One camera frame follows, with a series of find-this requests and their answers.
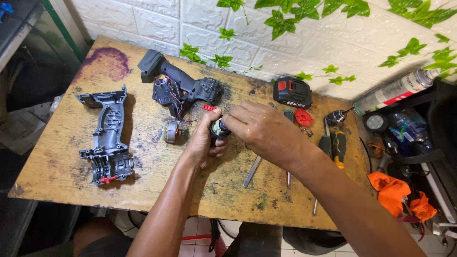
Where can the person's left hand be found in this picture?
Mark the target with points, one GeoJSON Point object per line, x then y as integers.
{"type": "Point", "coordinates": [198, 146]}

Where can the person's right hand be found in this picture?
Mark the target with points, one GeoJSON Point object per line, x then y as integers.
{"type": "Point", "coordinates": [271, 135]}

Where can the person's right fingers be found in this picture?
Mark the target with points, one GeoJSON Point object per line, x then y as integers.
{"type": "Point", "coordinates": [241, 116]}

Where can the black drill gearbox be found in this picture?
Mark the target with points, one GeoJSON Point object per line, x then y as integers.
{"type": "Point", "coordinates": [218, 129]}

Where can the small red plastic slider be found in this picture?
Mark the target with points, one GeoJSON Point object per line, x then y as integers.
{"type": "Point", "coordinates": [209, 107]}

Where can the black battery pack red button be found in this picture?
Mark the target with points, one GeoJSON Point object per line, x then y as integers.
{"type": "Point", "coordinates": [292, 92]}

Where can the flat metal tweezers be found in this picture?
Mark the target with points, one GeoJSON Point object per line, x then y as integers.
{"type": "Point", "coordinates": [251, 172]}

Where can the red round plastic part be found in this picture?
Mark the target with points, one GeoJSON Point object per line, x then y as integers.
{"type": "Point", "coordinates": [303, 117]}

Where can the small metal screws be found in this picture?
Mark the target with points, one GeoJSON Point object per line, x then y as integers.
{"type": "Point", "coordinates": [307, 132]}

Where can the drill motor with copper winding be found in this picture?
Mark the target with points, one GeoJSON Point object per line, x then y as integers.
{"type": "Point", "coordinates": [171, 131]}

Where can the dark grey drill body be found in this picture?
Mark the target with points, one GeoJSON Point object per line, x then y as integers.
{"type": "Point", "coordinates": [178, 76]}

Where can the metal drill chuck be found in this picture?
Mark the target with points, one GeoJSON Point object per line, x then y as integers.
{"type": "Point", "coordinates": [335, 117]}

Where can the yellow and black screwdriver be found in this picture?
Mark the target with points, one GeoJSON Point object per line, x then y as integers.
{"type": "Point", "coordinates": [339, 146]}

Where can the green ivy vine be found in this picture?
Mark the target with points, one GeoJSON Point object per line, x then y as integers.
{"type": "Point", "coordinates": [282, 21]}

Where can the red stool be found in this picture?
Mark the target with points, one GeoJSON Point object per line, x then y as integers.
{"type": "Point", "coordinates": [201, 238]}

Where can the round black work lamp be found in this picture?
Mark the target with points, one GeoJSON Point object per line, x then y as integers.
{"type": "Point", "coordinates": [375, 122]}

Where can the grey drill housing half shell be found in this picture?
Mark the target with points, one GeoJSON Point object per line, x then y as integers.
{"type": "Point", "coordinates": [107, 135]}

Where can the brown tape roll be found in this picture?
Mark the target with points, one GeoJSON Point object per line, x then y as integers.
{"type": "Point", "coordinates": [375, 146]}

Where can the white and red spray can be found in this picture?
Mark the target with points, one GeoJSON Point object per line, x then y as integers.
{"type": "Point", "coordinates": [392, 92]}

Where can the clear plastic water bottle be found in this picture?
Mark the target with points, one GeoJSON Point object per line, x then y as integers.
{"type": "Point", "coordinates": [407, 132]}

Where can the large orange cloth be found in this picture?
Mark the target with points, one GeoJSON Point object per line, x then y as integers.
{"type": "Point", "coordinates": [390, 192]}

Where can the person's left leg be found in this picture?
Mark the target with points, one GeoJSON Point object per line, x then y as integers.
{"type": "Point", "coordinates": [98, 235]}

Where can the small orange cloth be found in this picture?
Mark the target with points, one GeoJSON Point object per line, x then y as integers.
{"type": "Point", "coordinates": [423, 207]}

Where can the glass display cabinet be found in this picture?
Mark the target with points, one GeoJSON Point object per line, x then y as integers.
{"type": "Point", "coordinates": [32, 53]}

